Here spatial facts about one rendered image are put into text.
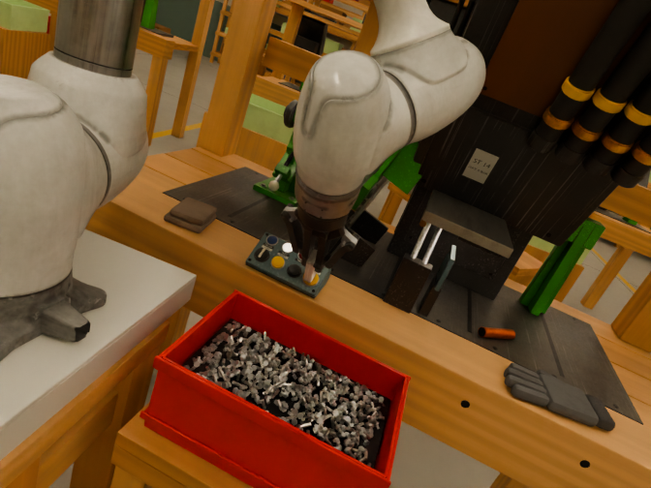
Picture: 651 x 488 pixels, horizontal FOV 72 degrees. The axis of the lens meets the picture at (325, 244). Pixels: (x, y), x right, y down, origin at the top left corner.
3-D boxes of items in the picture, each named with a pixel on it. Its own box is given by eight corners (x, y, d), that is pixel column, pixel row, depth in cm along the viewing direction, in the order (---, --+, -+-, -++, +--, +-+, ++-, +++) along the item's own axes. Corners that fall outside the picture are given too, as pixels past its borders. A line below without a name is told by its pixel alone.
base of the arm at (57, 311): (11, 387, 47) (13, 345, 45) (-140, 300, 51) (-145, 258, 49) (134, 313, 63) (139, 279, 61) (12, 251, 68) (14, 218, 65)
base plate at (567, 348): (637, 431, 87) (644, 424, 86) (160, 199, 103) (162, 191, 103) (586, 329, 125) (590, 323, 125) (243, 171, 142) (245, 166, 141)
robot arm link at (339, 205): (348, 207, 56) (340, 233, 61) (375, 161, 61) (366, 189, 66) (283, 178, 57) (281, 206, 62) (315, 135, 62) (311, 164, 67)
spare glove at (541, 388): (588, 397, 88) (596, 388, 87) (613, 439, 78) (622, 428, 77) (493, 359, 88) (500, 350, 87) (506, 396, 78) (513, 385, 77)
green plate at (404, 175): (391, 213, 97) (457, 134, 89) (361, 190, 98) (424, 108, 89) (398, 202, 108) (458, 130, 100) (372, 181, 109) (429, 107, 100)
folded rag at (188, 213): (199, 235, 91) (202, 222, 89) (162, 221, 90) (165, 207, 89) (216, 219, 100) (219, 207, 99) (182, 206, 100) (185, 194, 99)
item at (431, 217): (505, 264, 77) (513, 249, 76) (418, 225, 79) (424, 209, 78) (493, 211, 112) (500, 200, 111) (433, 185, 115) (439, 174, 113)
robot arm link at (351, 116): (325, 215, 55) (401, 170, 60) (344, 116, 42) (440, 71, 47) (273, 159, 59) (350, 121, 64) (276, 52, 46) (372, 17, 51)
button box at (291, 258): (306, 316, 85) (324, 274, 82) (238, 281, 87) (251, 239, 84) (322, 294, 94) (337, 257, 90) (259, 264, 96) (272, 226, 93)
